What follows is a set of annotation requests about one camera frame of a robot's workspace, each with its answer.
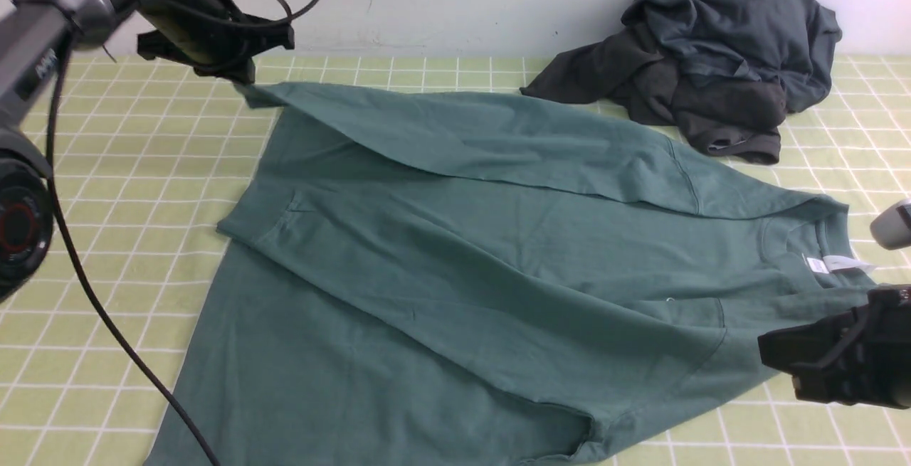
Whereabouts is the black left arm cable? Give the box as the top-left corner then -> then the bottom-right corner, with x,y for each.
44,0 -> 335,466

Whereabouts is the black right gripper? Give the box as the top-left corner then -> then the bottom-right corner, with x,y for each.
758,285 -> 910,410

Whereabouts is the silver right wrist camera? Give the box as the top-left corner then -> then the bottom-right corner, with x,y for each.
869,198 -> 911,250

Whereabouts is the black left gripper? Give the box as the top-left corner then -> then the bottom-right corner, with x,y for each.
137,0 -> 294,85

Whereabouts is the dark grey sweatshirt pile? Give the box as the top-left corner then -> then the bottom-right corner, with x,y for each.
621,0 -> 843,112

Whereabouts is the green long-sleeved shirt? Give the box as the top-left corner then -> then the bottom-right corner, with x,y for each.
174,83 -> 874,465

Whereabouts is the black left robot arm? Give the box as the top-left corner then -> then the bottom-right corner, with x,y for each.
1,0 -> 294,300

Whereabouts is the dark brown garment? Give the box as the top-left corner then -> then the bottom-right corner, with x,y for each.
521,24 -> 786,166

